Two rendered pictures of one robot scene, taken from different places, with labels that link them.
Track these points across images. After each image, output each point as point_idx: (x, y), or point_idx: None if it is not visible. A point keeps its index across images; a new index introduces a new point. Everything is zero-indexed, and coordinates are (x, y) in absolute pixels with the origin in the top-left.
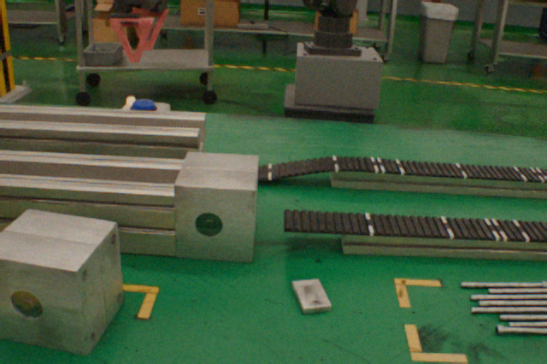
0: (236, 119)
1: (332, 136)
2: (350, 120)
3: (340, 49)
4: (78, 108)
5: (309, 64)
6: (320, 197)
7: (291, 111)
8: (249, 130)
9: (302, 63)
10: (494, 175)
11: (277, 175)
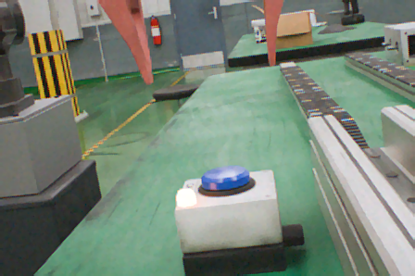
0: (111, 212)
1: (187, 161)
2: (88, 180)
3: (25, 98)
4: (351, 175)
5: (33, 124)
6: (382, 144)
7: (56, 200)
8: (168, 197)
9: (29, 126)
10: (321, 94)
11: (366, 145)
